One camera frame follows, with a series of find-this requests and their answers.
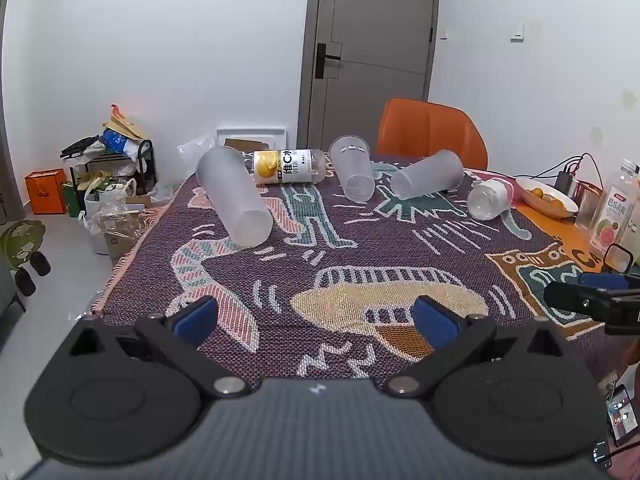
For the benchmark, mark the smartphone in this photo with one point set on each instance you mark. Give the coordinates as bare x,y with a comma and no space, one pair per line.
622,419

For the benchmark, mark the patterned woven tablecloth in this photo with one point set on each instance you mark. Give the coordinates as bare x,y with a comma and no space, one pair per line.
329,294

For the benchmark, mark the cardboard box with plastic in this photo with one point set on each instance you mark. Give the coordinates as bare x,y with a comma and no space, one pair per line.
115,222

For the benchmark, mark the orange chair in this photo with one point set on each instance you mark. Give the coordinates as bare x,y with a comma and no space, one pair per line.
410,128

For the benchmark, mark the green camouflage stool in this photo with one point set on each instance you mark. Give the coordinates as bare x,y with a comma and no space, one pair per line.
21,247

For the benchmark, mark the frosted cup with markings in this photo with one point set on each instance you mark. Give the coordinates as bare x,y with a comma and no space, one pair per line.
350,157

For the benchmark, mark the pink label drink bottle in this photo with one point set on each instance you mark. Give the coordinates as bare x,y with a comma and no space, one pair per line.
614,208

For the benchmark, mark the grey door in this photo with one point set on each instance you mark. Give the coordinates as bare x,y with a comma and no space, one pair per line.
387,49

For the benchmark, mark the white bowl of oranges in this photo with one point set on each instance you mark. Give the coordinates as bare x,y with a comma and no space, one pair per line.
546,200

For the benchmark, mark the tall frosted plastic cup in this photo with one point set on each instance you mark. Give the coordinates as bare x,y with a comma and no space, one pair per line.
233,194

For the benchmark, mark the orange label drink bottle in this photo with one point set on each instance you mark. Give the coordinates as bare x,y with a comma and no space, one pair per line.
287,166

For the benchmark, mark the black power adapter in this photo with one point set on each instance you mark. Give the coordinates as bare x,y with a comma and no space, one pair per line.
565,183

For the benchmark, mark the clear glass tumbler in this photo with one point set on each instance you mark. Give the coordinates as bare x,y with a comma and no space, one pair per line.
588,204

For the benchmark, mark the black shelf rack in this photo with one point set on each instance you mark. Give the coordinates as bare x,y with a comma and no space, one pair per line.
89,159

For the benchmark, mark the black door handle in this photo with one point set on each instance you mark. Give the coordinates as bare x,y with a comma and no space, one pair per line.
321,57

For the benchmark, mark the frosted cup lying sideways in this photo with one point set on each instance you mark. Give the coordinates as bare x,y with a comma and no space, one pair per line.
442,171

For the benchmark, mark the orange gift bag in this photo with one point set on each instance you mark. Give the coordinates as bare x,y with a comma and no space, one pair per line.
44,188

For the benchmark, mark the white wall switch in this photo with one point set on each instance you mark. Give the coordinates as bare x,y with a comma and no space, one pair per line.
519,33

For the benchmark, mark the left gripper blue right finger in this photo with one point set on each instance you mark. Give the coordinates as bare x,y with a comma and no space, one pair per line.
455,341

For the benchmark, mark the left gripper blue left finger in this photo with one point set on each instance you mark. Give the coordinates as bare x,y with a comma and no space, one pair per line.
174,340

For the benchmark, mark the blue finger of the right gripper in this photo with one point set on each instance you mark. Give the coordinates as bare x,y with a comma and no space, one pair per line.
607,281
572,298

